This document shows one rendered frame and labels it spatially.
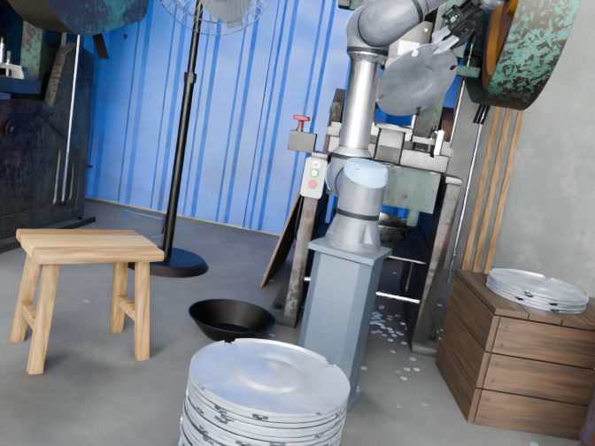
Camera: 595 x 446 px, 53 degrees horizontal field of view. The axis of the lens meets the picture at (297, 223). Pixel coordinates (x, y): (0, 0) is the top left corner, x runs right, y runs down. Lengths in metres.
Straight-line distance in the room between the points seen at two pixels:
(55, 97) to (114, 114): 0.91
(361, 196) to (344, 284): 0.23
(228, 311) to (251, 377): 1.11
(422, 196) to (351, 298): 0.72
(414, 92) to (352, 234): 0.70
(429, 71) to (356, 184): 0.63
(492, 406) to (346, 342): 0.48
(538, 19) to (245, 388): 1.50
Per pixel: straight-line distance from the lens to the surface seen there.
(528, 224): 3.71
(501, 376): 1.82
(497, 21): 2.76
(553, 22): 2.11
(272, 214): 3.61
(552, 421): 1.93
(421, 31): 2.34
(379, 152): 2.21
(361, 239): 1.56
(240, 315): 2.17
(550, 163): 3.69
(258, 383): 1.06
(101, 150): 3.87
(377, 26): 1.59
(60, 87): 3.01
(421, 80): 2.06
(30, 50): 3.01
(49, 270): 1.66
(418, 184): 2.17
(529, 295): 1.90
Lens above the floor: 0.79
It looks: 11 degrees down
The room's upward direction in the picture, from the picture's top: 10 degrees clockwise
